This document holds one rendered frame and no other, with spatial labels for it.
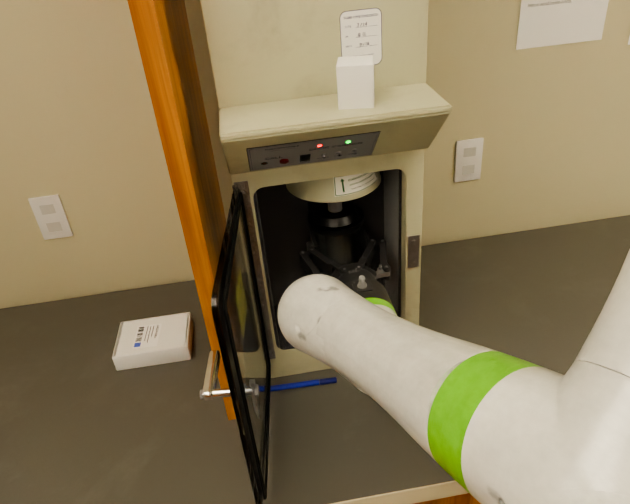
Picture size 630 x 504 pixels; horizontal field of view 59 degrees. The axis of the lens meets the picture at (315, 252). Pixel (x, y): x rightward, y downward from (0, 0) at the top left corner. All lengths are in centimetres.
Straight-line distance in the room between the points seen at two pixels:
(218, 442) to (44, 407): 39
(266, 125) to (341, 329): 31
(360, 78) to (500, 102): 73
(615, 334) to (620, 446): 7
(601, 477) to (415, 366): 18
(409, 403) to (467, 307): 85
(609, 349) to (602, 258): 117
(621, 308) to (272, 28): 60
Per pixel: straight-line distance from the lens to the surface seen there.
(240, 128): 78
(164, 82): 78
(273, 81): 87
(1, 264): 160
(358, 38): 87
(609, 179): 174
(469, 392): 46
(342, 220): 105
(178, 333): 128
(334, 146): 84
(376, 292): 88
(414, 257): 105
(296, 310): 70
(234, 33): 85
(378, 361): 55
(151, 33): 76
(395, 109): 80
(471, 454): 45
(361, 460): 104
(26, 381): 138
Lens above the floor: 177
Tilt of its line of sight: 33 degrees down
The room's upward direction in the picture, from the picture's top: 5 degrees counter-clockwise
